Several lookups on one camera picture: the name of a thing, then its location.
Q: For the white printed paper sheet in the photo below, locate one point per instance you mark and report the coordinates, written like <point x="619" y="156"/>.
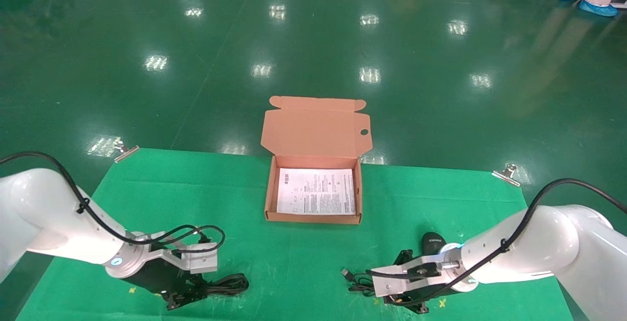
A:
<point x="316" y="191"/>

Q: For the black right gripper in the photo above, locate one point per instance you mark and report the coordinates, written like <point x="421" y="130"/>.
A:
<point x="436" y="291"/>

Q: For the wrist camera silver housing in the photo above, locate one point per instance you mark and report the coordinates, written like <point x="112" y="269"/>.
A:
<point x="406" y="279"/>
<point x="196" y="257"/>

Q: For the left wrist camera silver housing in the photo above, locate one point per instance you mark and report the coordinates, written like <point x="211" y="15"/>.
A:
<point x="196" y="257"/>

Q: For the orange cardboard box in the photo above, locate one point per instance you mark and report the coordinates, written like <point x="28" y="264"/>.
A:
<point x="316" y="130"/>

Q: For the silver metal clip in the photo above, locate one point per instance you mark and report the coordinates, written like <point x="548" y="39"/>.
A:
<point x="507" y="175"/>
<point x="125" y="152"/>

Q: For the right wrist camera silver housing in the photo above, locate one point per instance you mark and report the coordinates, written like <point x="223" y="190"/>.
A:
<point x="406" y="279"/>

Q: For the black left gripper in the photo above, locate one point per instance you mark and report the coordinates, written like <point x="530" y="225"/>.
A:
<point x="149" y="274"/>

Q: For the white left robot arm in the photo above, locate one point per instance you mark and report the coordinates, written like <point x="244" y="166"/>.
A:
<point x="49" y="218"/>

